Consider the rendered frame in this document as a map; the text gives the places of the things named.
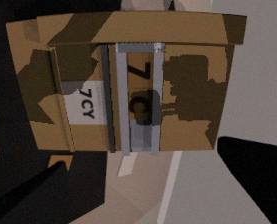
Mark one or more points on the white paper ticket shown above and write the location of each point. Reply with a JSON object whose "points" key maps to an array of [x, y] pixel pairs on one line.
{"points": [[84, 102]]}

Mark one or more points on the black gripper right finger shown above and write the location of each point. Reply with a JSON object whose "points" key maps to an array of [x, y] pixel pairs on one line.
{"points": [[254, 166]]}

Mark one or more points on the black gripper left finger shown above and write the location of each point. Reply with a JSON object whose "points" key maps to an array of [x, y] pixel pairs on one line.
{"points": [[38, 201]]}

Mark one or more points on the tan letter tile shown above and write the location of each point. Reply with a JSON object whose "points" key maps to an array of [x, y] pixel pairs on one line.
{"points": [[140, 69], [140, 103]]}

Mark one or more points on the brown letter tile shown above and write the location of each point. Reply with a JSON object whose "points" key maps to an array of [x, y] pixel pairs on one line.
{"points": [[55, 158]]}

